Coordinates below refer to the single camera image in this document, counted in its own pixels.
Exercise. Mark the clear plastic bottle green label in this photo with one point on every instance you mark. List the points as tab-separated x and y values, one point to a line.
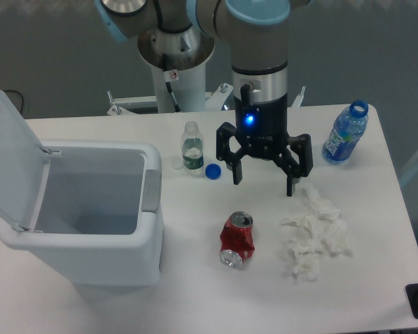
192	145

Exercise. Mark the white trash bin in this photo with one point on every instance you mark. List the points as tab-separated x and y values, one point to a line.
89	209

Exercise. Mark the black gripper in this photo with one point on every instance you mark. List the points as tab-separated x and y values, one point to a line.
261	100

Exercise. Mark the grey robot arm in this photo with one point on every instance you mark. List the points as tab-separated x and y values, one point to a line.
256	31

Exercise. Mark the blue bottle cap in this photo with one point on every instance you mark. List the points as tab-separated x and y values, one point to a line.
213	171

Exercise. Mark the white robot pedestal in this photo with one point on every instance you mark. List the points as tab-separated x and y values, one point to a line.
177	63

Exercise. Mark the white bottle cap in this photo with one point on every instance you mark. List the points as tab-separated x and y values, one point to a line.
176	165

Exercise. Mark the crushed red soda can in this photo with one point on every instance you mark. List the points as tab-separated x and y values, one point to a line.
237	243

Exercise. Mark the crumpled white tissue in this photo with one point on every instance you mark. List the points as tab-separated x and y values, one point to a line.
325	232

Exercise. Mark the blue plastic bottle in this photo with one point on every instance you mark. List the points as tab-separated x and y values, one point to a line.
348	128

